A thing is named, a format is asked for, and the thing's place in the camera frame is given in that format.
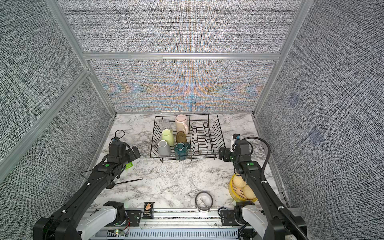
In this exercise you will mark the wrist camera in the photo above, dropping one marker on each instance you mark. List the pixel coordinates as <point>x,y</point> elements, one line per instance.
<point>116,140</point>
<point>235,137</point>

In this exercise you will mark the clear glass with black rim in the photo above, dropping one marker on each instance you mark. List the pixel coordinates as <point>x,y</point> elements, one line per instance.
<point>204,201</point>

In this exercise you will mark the pink iridescent mug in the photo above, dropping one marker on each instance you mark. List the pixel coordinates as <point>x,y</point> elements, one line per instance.
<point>181,122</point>

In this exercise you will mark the yellow bamboo steamer basket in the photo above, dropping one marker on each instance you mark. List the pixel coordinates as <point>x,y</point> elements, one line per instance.
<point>237,193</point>

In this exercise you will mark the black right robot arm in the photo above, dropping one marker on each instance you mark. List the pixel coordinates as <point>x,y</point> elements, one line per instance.
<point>277,222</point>

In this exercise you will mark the dark snack bar packet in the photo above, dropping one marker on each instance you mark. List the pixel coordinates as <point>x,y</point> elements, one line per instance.
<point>148,212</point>

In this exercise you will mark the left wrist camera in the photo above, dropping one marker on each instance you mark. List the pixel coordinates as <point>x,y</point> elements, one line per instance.
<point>116,140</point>

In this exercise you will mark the amber glass cup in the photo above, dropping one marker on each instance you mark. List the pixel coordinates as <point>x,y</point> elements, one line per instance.
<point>181,137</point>

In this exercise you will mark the green snack packet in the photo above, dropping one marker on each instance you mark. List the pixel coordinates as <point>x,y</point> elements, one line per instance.
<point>129,165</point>

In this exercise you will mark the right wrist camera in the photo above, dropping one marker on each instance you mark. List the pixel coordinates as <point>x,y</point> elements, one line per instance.
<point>235,137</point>

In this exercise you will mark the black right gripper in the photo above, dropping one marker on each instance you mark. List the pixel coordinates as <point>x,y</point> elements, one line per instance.
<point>226,157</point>

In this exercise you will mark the black wire dish rack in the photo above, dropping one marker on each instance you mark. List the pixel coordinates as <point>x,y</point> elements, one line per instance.
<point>205,137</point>

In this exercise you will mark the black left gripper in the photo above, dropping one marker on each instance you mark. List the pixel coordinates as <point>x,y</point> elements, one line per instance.
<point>133,156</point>

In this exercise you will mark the steamed bun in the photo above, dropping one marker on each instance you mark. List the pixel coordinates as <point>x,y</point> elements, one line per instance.
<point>238,182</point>
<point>248,193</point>

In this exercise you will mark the white cream mug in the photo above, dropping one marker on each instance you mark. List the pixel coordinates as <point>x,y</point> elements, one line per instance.
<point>164,148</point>

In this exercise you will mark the light green mug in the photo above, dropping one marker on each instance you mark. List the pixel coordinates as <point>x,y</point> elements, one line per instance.
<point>167,135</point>

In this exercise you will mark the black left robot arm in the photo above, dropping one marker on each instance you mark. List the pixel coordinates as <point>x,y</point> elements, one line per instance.
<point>63,224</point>

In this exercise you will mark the dark green mug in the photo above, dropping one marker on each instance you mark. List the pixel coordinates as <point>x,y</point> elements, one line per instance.
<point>181,151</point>

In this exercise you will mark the black spoon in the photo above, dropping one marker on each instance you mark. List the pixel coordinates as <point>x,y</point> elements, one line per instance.
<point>113,184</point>

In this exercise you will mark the clear glass tumbler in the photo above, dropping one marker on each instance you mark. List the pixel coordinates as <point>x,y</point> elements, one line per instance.
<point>164,124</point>

